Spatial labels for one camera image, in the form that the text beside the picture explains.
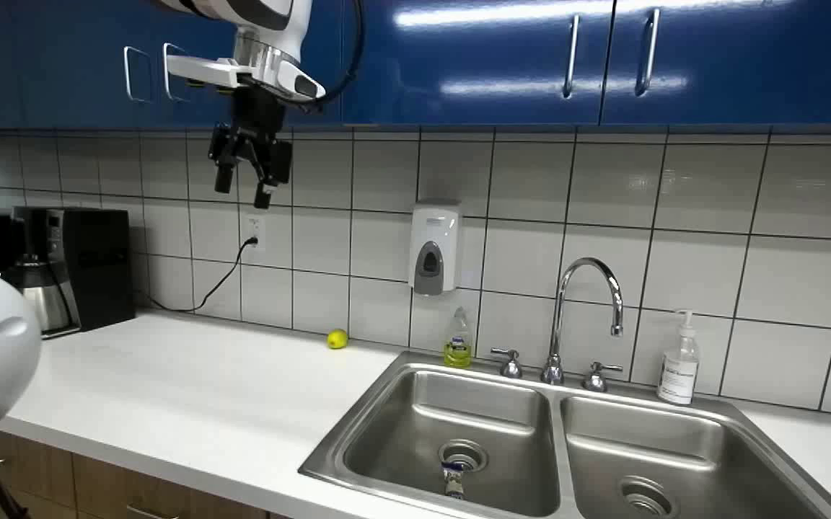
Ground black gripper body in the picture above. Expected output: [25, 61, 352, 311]
[230, 85, 291, 153]

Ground stainless steel double sink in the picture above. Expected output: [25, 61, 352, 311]
[297, 350, 831, 519]

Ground black coffee maker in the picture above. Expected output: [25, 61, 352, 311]
[14, 206, 139, 334]

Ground steel coffee carafe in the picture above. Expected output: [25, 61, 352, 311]
[0, 251, 79, 342]

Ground chrome gooseneck faucet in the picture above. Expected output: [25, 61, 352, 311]
[540, 255, 629, 391]

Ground wooden base cabinet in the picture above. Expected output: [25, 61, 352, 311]
[0, 431, 288, 519]

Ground clear pump soap bottle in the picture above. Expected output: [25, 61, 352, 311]
[654, 310, 705, 409]

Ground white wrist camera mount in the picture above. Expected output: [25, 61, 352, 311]
[165, 49, 328, 107]

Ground white wall outlet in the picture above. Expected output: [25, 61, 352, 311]
[240, 212, 272, 261]

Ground silver cabinet handle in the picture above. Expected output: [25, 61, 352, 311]
[556, 12, 585, 105]
[631, 7, 663, 101]
[119, 40, 150, 105]
[158, 40, 188, 105]

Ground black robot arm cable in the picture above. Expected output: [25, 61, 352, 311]
[318, 0, 369, 111]

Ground black power cord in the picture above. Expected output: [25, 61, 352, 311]
[150, 234, 263, 317]

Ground white wall soap dispenser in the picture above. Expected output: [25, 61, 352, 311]
[406, 203, 464, 298]

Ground chrome faucet handle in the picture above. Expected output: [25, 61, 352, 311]
[577, 359, 626, 395]
[489, 346, 528, 381]

